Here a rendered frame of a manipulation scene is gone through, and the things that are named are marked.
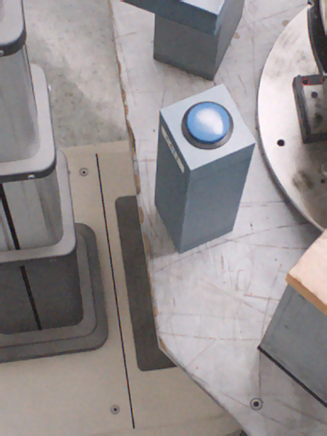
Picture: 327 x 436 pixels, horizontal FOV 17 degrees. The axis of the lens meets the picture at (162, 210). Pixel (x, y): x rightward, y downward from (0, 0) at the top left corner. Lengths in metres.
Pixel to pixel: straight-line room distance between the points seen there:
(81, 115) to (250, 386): 1.07
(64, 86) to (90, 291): 0.60
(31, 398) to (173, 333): 0.56
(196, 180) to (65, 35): 1.25
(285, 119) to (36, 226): 0.33
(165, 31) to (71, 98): 0.94
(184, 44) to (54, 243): 0.30
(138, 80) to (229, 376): 0.38
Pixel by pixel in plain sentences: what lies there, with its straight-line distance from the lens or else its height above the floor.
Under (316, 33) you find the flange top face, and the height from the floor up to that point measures 1.02.
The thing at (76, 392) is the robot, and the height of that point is 0.26.
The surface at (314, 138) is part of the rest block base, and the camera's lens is 1.33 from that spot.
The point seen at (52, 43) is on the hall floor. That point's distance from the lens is 2.30.
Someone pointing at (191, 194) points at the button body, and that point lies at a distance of 1.12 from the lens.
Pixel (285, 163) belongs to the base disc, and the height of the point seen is 0.80.
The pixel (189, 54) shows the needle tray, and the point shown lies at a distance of 1.35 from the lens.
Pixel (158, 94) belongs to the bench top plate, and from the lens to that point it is 1.37.
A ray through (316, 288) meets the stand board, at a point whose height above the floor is 1.06.
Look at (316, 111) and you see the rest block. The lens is 1.32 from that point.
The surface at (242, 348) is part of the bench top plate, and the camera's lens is 1.27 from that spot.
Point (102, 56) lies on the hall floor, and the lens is 2.28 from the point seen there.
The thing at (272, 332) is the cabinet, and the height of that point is 0.87.
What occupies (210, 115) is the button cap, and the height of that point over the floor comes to 1.04.
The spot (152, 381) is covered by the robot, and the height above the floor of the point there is 0.26.
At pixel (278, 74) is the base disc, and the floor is 0.80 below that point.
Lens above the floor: 2.01
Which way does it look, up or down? 69 degrees down
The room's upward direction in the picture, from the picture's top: 5 degrees clockwise
